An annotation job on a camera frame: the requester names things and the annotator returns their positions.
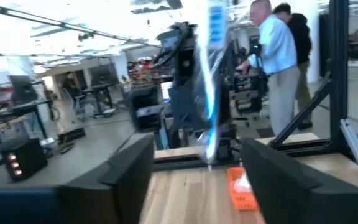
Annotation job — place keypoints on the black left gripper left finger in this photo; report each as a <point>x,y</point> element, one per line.
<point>126,177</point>

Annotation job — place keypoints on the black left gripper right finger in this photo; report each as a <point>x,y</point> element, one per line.
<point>278,186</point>

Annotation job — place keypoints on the toothbrush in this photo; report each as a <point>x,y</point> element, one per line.
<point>211,93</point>

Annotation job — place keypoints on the clear bag of cotton balls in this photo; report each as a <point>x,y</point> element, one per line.
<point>241,184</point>

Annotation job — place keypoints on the orange plastic basket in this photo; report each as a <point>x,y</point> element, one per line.
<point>239,199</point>

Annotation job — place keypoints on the person's hand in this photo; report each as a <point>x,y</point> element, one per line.
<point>242,66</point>

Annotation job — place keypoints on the black floor box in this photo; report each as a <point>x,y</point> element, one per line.
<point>71,134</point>

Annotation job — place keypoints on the office chair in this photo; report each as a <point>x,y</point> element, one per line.
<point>79,105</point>

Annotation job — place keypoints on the black height-adjustable desk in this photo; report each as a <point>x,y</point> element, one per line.
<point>33,107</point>
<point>101,90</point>

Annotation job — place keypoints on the person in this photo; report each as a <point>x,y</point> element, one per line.
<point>301,40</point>
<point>278,62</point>
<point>70,87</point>

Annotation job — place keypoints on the black computer tower red lights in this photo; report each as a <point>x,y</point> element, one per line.
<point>23,158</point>

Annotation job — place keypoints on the black ceiling-mounted device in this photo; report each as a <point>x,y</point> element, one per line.
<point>85,36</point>

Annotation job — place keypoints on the long ceiling light bar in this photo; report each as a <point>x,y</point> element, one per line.
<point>61,24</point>

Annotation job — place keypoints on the wooden-top workbench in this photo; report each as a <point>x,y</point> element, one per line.
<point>2,124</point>

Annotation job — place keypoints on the dark background monitor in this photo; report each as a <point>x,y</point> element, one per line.
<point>23,88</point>

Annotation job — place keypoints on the silver aluminium post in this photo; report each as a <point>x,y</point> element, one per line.
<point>356,144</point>

